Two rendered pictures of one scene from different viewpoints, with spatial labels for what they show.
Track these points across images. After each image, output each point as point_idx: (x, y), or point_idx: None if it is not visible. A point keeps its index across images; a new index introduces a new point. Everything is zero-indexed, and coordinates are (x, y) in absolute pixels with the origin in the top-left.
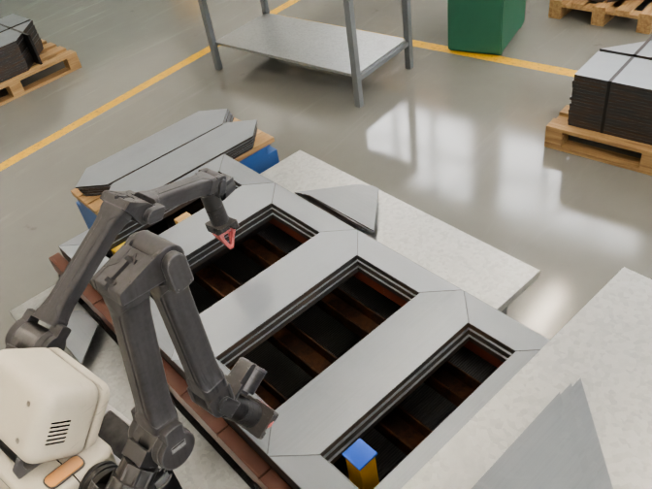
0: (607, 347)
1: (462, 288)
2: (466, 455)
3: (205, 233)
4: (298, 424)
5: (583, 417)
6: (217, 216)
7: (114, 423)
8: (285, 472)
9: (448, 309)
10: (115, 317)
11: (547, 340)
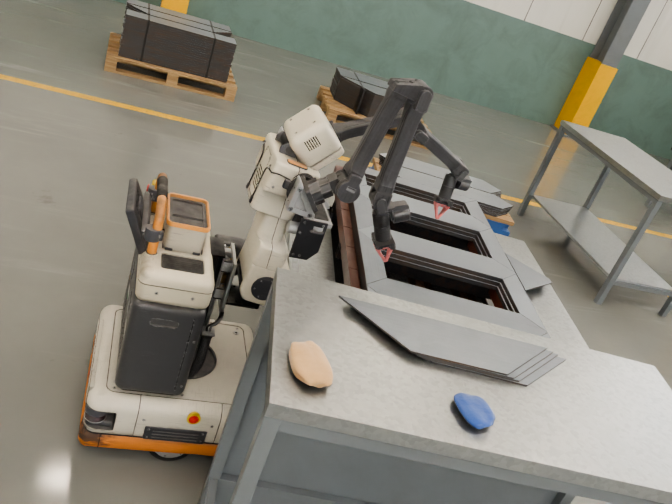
0: (598, 368)
1: None
2: (469, 325)
3: (427, 212)
4: (394, 290)
5: (547, 364)
6: (445, 191)
7: None
8: None
9: (528, 329)
10: (384, 99)
11: None
